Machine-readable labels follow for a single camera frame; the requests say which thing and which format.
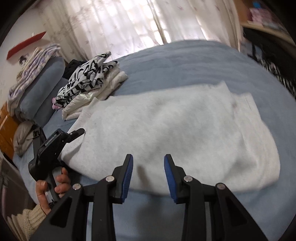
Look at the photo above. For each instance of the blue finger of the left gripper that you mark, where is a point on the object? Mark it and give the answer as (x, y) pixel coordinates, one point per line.
(74, 135)

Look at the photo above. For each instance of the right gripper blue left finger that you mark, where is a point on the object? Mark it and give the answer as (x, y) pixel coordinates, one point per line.
(122, 175)

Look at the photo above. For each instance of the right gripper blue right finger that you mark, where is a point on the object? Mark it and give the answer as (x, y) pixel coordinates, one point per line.
(175, 179)

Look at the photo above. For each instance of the light grey zip hoodie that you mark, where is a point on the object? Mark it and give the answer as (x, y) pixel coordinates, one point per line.
(212, 133)

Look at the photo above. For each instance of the black white clothes pile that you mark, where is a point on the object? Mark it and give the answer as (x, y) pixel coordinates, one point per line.
(286, 79)

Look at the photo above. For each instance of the person left hand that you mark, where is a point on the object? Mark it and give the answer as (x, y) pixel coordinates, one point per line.
(61, 189)

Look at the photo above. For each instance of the pink white plush toy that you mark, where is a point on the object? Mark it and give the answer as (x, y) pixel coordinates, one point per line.
(54, 106)

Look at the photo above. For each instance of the beige crumpled cloth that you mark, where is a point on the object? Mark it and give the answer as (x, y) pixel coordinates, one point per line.
(23, 137)

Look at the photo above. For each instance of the blue pillow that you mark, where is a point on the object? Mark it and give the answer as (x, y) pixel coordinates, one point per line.
(36, 103)

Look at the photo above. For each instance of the cream knit left sleeve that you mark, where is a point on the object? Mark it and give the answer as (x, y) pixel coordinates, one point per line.
(25, 224)

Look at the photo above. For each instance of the black white graffiti garment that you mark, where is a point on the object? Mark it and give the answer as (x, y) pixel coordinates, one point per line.
(88, 76)

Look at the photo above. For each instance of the black garment near headboard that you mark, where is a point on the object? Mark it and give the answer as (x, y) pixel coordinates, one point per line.
(71, 67)

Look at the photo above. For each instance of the cream satin folded garment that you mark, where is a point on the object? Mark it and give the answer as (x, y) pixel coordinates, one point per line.
(113, 80)

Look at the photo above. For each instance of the purple white folded blanket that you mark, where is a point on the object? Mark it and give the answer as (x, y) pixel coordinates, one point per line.
(29, 73)

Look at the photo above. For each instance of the white floral curtain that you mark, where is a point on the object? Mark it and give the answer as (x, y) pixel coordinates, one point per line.
(85, 29)

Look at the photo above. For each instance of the blue fleece bed blanket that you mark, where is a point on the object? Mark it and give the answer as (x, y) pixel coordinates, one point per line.
(150, 217)

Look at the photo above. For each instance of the pink drawer organizer box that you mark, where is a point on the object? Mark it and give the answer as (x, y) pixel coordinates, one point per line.
(261, 16)

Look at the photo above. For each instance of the wooden desk shelf unit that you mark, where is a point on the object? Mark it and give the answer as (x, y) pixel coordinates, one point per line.
(275, 28)

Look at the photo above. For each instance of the red wall shelf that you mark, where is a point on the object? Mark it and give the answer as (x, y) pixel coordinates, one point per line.
(24, 44)

